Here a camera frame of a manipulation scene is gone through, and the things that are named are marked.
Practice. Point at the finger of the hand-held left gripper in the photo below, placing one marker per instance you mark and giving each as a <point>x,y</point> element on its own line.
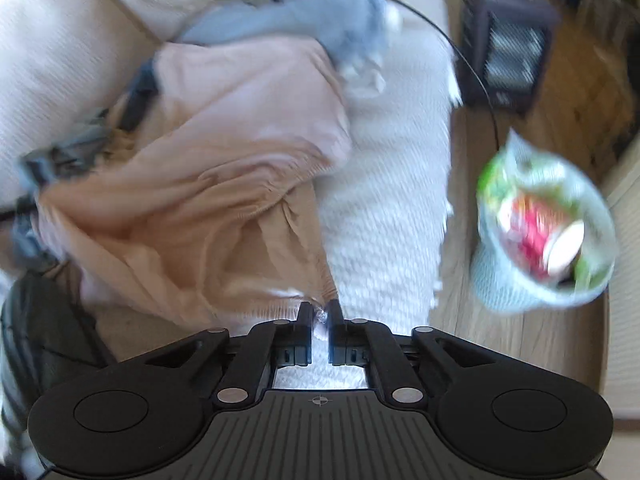
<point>92,135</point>

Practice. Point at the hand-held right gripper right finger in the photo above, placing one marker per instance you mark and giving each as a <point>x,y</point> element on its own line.
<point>337,331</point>

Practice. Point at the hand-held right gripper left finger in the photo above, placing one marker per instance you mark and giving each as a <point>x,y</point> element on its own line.
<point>302,331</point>

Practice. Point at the pink pants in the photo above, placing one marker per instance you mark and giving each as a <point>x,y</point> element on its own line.
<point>200,160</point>

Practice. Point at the light blue sweatshirt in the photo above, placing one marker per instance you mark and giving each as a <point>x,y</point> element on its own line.
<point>300,15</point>

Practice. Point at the dark blue cloth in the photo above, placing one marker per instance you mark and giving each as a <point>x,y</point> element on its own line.
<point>140,95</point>

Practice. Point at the printed pillow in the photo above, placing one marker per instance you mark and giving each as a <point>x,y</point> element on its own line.
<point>165,15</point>

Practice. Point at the plastic-lined waste basket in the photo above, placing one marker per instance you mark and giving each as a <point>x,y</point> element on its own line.
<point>505,280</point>

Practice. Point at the pink snack cup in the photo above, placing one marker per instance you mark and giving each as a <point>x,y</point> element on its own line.
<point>530,240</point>

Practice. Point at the white ribbed appliance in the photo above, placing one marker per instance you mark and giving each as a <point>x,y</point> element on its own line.
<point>625,285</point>

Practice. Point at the dark electric heater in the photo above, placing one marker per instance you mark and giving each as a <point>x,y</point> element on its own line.
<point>510,45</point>

